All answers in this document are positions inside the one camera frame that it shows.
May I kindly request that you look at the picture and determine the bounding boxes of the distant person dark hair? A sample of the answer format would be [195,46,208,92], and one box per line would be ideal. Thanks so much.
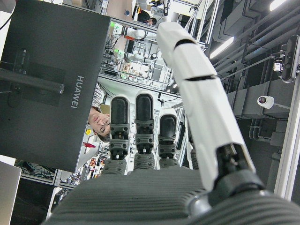
[136,10,158,26]

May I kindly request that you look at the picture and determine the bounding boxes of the black Huawei monitor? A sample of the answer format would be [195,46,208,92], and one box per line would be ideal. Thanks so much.
[0,0,112,173]

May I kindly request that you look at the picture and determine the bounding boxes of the small grey webcam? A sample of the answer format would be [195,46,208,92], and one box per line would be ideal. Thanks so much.
[271,52,285,72]

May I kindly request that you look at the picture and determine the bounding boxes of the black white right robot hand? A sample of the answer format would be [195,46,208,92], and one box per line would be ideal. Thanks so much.
[42,22,300,225]

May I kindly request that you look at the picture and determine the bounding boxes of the ceiling light strip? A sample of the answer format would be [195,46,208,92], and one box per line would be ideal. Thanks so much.
[269,0,288,11]
[209,36,235,60]

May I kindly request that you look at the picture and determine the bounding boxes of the silver laptop edge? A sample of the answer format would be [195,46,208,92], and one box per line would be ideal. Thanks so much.
[0,160,22,225]

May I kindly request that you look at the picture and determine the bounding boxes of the black depth camera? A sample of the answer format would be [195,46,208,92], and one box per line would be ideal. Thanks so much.
[281,35,300,84]

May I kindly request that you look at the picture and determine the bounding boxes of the person with dark hair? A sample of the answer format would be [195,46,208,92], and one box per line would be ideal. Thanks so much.
[88,82,111,143]

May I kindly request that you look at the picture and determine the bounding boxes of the white aluminium post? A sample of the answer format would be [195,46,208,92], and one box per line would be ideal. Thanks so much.
[274,77,300,203]

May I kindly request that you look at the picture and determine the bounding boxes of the white security camera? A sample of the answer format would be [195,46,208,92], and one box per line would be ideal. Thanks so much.
[256,95,275,109]

